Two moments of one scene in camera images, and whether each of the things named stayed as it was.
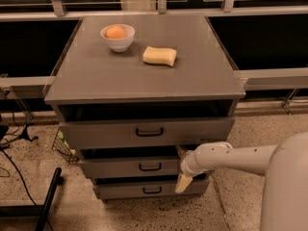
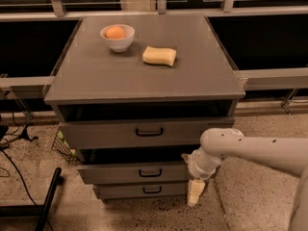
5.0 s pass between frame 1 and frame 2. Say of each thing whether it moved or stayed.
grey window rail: stayed
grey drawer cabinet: stayed
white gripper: moved
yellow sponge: stayed
